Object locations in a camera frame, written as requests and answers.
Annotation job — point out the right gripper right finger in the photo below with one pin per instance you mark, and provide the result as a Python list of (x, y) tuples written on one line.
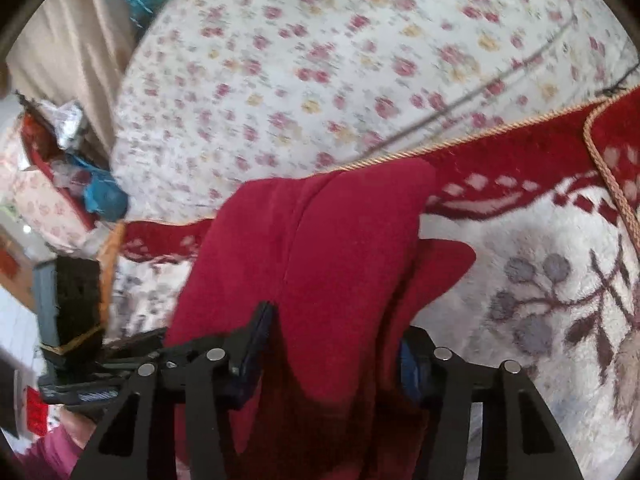
[(490, 421)]

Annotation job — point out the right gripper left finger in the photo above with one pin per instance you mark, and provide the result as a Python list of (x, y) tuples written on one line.
[(209, 377)]

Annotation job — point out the dark red fleece garment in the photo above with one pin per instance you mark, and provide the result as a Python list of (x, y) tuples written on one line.
[(341, 258)]

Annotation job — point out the red sleeve forearm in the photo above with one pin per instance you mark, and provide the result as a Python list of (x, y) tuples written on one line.
[(51, 457)]

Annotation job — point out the person's left hand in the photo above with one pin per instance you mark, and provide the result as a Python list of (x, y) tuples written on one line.
[(78, 427)]

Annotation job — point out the blue plastic bag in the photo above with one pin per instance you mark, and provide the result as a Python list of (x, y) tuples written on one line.
[(102, 195)]

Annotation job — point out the red and white floral blanket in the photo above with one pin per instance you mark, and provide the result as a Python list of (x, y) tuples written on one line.
[(550, 208)]

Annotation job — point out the beige curtain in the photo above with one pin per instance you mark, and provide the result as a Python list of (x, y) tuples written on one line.
[(75, 50)]

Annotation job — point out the white floral bed sheet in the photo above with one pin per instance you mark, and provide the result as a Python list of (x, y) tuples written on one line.
[(220, 92)]

